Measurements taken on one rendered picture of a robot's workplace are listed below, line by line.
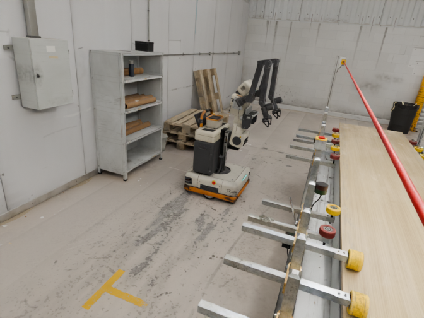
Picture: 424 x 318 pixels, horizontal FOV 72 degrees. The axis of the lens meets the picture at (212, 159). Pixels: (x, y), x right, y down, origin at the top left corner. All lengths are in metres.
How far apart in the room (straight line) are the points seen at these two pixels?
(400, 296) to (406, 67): 8.18
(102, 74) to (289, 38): 6.49
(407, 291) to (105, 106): 3.31
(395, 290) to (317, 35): 8.18
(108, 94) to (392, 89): 7.46
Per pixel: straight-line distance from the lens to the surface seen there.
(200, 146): 3.36
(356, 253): 1.42
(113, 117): 3.73
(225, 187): 3.36
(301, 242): 1.14
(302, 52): 9.19
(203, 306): 1.06
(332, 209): 1.85
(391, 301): 1.39
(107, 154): 3.96
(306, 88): 9.23
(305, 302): 1.64
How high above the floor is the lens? 1.75
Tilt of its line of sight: 22 degrees down
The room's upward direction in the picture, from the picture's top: 5 degrees clockwise
